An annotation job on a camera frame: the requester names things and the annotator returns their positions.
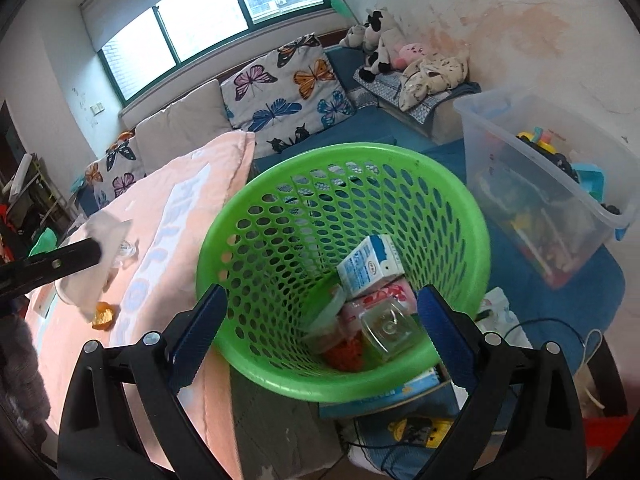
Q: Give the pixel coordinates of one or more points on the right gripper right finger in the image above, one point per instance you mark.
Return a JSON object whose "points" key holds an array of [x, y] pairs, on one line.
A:
{"points": [[522, 418]]}

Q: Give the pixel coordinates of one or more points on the right butterfly pillow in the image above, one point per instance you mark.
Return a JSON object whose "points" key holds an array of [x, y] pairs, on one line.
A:
{"points": [[286, 96]]}

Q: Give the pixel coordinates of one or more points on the butterfly pillow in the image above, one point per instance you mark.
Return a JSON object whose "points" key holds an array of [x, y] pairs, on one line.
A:
{"points": [[286, 96], [116, 171]]}

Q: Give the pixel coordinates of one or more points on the clear plastic cup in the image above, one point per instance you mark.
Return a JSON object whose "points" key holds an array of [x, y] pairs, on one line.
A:
{"points": [[127, 254]]}

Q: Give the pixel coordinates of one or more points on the clothes rack with clothes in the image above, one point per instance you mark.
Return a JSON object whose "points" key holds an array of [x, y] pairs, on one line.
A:
{"points": [[31, 203]]}

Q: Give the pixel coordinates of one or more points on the pink strawberry snack bag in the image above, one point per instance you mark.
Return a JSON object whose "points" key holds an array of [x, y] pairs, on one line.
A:
{"points": [[399, 290]]}

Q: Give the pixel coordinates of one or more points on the white blue milk carton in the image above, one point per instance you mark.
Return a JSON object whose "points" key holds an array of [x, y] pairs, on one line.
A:
{"points": [[374, 263]]}

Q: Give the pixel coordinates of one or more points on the clear plastic lid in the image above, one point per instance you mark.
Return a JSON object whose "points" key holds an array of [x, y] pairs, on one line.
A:
{"points": [[324, 331]]}

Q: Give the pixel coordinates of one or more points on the clear plastic storage box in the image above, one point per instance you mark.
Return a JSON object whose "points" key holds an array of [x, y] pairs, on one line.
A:
{"points": [[557, 184]]}

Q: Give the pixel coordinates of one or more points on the cow plush toy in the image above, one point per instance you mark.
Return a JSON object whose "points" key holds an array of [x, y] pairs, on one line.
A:
{"points": [[381, 39]]}

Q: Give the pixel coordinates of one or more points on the wall socket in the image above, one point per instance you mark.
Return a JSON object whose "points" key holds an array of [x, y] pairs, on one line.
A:
{"points": [[97, 108]]}

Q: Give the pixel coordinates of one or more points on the window with green frame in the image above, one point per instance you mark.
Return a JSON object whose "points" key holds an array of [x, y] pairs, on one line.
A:
{"points": [[142, 41]]}

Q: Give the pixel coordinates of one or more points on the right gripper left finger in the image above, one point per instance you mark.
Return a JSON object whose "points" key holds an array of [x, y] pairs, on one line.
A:
{"points": [[98, 438]]}

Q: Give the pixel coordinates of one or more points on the orange snack bag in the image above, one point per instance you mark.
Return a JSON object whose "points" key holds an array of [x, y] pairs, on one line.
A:
{"points": [[345, 352]]}

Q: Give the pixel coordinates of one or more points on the green plastic basket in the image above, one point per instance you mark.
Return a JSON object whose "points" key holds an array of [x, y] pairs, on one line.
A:
{"points": [[348, 217]]}

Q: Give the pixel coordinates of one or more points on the red stool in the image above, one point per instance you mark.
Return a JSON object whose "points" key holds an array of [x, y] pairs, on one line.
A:
{"points": [[602, 435]]}

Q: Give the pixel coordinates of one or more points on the white paper cup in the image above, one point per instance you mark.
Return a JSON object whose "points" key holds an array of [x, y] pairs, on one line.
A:
{"points": [[84, 288]]}

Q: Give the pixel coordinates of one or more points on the orange peel piece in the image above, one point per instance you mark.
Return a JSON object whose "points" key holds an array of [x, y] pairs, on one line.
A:
{"points": [[105, 315]]}

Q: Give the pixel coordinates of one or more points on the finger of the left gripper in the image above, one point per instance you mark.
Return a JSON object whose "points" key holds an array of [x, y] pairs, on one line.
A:
{"points": [[22, 276]]}

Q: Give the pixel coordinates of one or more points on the left butterfly pillow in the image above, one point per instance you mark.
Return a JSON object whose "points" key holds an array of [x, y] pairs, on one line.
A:
{"points": [[116, 171]]}

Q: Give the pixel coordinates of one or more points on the pink plush toy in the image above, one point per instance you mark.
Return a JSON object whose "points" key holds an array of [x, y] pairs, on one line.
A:
{"points": [[405, 54]]}

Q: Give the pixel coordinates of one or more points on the grey pillow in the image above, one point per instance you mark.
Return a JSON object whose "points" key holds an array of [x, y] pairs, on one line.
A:
{"points": [[182, 127]]}

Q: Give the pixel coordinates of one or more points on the green cushion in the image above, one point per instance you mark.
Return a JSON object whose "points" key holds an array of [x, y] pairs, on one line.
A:
{"points": [[47, 241]]}

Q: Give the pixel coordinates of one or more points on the spotted cream cloth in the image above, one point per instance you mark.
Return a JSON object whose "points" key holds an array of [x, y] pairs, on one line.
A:
{"points": [[431, 74]]}

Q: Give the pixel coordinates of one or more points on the yellow black device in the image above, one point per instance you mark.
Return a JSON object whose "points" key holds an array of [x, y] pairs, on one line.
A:
{"points": [[421, 431]]}

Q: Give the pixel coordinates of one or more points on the clear plastic bottle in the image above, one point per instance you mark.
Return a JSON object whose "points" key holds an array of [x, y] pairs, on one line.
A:
{"points": [[388, 329]]}

